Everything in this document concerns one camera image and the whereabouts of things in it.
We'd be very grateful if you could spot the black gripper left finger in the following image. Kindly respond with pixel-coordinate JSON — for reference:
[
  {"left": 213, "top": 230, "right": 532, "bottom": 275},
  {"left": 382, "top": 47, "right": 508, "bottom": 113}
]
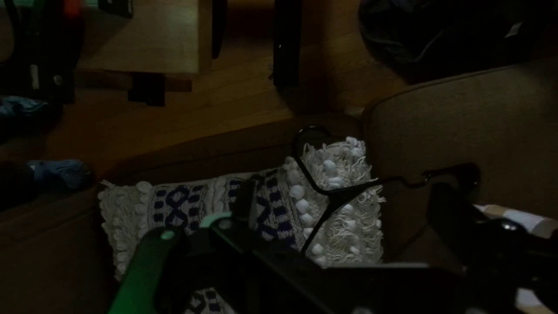
[{"left": 107, "top": 211, "right": 258, "bottom": 314}]

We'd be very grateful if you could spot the black coat hanger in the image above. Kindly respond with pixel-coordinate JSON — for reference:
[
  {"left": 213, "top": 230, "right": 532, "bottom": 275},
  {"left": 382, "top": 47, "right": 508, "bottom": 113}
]
[{"left": 291, "top": 122, "right": 483, "bottom": 254}]

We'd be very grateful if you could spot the brown sofa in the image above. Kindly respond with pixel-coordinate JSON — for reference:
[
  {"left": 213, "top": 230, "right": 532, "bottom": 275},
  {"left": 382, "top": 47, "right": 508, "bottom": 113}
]
[{"left": 0, "top": 57, "right": 558, "bottom": 314}]

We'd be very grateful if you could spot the light wooden furniture piece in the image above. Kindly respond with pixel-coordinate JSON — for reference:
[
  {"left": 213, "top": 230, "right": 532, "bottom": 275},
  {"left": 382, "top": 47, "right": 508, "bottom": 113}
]
[{"left": 75, "top": 0, "right": 215, "bottom": 106}]

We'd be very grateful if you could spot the blue cloth item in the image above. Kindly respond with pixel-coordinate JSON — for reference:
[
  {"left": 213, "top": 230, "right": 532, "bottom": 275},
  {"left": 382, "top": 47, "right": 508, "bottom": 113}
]
[
  {"left": 0, "top": 94, "right": 49, "bottom": 125},
  {"left": 26, "top": 158, "right": 91, "bottom": 191}
]

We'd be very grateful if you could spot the white striped textured pillow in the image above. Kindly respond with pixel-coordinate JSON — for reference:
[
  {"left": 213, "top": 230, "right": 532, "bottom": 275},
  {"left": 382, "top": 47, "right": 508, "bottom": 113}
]
[{"left": 96, "top": 136, "right": 389, "bottom": 314}]

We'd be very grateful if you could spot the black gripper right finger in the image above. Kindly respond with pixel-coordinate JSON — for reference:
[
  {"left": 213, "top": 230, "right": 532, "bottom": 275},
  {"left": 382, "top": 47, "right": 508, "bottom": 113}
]
[{"left": 426, "top": 179, "right": 558, "bottom": 314}]

